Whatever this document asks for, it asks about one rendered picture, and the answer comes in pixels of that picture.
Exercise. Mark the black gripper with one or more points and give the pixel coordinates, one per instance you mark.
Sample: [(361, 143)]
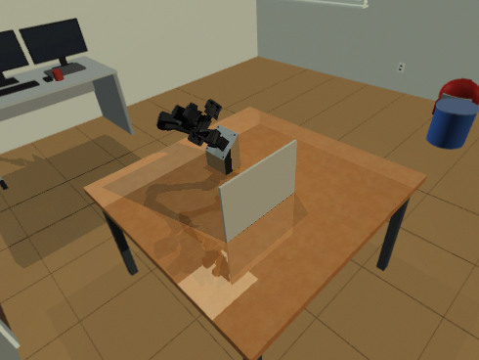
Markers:
[(203, 121)]

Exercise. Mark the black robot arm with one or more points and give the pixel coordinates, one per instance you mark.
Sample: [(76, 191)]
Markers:
[(181, 120)]

